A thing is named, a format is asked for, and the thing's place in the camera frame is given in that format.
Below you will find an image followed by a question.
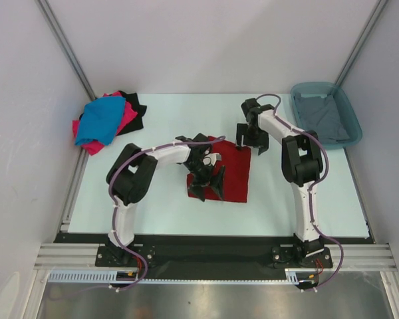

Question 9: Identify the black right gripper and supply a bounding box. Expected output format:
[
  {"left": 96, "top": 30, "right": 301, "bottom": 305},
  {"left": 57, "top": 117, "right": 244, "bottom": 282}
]
[{"left": 236, "top": 124, "right": 269, "bottom": 155}]

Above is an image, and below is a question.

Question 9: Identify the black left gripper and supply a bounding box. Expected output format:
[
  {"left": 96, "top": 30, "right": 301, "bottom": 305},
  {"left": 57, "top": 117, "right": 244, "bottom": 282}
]
[{"left": 184, "top": 158, "right": 224, "bottom": 201}]

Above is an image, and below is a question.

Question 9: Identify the red t shirt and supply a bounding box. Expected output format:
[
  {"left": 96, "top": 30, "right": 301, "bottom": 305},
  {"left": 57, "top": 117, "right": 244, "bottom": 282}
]
[{"left": 184, "top": 133, "right": 251, "bottom": 203}]

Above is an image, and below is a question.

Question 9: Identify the blue t shirt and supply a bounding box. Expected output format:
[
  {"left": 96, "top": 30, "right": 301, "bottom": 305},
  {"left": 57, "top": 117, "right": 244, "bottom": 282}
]
[{"left": 74, "top": 96, "right": 126, "bottom": 146}]

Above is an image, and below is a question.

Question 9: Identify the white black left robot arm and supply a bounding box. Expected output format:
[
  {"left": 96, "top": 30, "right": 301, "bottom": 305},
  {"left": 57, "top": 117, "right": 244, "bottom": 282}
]
[{"left": 106, "top": 134, "right": 225, "bottom": 266}]

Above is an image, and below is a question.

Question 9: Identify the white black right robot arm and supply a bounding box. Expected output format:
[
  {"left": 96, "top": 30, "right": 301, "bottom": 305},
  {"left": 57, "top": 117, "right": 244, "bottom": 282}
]
[{"left": 235, "top": 98, "right": 329, "bottom": 266}]

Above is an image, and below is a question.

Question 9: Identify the grey t shirt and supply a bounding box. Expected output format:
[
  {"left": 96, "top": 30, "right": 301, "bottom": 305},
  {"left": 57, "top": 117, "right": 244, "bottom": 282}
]
[{"left": 294, "top": 93, "right": 349, "bottom": 144}]

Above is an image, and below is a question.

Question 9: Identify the teal plastic basket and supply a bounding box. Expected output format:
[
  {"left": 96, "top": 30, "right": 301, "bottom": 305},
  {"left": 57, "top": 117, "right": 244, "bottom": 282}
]
[{"left": 290, "top": 82, "right": 362, "bottom": 150}]

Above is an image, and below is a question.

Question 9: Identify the black folded t shirt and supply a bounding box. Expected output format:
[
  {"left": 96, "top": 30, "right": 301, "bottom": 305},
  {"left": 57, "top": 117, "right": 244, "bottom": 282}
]
[{"left": 78, "top": 90, "right": 148, "bottom": 137}]

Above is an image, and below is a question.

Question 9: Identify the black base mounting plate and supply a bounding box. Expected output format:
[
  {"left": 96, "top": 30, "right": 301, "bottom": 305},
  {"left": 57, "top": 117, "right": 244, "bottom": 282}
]
[{"left": 54, "top": 233, "right": 373, "bottom": 280}]

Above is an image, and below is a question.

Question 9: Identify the pink folded t shirt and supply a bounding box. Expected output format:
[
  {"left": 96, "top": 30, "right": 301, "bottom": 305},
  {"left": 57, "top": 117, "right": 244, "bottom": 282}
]
[{"left": 72, "top": 94, "right": 138, "bottom": 155}]

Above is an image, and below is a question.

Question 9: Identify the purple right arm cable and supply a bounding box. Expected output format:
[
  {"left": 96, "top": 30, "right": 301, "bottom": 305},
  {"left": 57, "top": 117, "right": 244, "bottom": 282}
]
[{"left": 255, "top": 93, "right": 345, "bottom": 293}]

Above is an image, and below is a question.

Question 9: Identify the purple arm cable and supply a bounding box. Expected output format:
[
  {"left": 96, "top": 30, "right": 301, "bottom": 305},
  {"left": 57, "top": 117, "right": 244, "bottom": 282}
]
[
  {"left": 48, "top": 134, "right": 226, "bottom": 300},
  {"left": 255, "top": 93, "right": 345, "bottom": 293}
]

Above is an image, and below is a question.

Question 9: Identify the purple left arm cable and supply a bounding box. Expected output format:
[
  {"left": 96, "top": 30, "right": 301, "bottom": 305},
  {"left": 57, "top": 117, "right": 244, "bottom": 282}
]
[{"left": 48, "top": 134, "right": 226, "bottom": 300}]

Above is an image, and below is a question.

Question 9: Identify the grey slotted cable duct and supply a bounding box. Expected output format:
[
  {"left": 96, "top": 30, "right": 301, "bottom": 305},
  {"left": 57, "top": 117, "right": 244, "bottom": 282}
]
[{"left": 48, "top": 270, "right": 317, "bottom": 285}]

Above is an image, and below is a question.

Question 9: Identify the aluminium front frame rail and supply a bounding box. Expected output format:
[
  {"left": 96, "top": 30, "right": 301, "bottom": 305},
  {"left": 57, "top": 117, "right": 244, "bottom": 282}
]
[{"left": 34, "top": 243, "right": 397, "bottom": 272}]

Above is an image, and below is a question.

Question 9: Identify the right aluminium corner post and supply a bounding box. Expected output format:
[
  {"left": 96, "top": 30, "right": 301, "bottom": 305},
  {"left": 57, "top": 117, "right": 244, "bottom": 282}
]
[{"left": 335, "top": 0, "right": 390, "bottom": 86}]

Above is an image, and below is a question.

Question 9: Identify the aluminium corner post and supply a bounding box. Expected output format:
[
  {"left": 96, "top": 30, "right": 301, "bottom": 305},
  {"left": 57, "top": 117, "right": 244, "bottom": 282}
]
[
  {"left": 35, "top": 0, "right": 96, "bottom": 100},
  {"left": 335, "top": 0, "right": 390, "bottom": 86}
]

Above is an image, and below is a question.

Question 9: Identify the left aluminium corner post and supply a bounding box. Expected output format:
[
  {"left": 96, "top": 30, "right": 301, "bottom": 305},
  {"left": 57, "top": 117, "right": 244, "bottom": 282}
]
[{"left": 35, "top": 0, "right": 96, "bottom": 100}]

